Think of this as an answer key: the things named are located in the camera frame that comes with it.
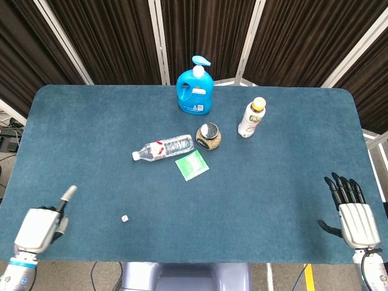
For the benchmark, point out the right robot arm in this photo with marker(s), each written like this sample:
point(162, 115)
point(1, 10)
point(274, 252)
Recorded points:
point(370, 269)

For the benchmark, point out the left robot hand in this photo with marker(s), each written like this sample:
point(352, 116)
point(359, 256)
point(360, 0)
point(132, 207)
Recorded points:
point(36, 231)

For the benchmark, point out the dark curtain partition screen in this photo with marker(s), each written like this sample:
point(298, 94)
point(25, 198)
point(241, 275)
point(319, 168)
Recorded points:
point(121, 36)

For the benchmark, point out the blue table mat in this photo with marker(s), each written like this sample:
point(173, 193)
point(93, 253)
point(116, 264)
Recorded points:
point(194, 194)

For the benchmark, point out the white drink bottle yellow cap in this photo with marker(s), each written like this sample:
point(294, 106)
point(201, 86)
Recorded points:
point(251, 118)

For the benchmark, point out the glass jar with black lid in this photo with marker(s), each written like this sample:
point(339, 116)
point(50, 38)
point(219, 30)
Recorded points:
point(208, 136)

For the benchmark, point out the small white die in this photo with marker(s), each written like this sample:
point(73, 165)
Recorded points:
point(125, 218)

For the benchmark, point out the clear plastic water bottle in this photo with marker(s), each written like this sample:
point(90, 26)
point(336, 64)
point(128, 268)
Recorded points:
point(163, 147)

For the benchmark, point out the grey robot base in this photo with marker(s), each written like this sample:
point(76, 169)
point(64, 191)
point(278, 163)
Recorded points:
point(188, 276)

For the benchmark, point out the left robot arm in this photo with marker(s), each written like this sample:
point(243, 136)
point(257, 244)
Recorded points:
point(17, 272)

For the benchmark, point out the green white sachet packet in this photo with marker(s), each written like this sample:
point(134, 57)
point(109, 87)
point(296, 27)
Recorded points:
point(192, 165)

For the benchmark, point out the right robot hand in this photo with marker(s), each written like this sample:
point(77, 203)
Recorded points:
point(357, 221)

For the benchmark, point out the blue detergent pump bottle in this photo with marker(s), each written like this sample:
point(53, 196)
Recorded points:
point(194, 91)

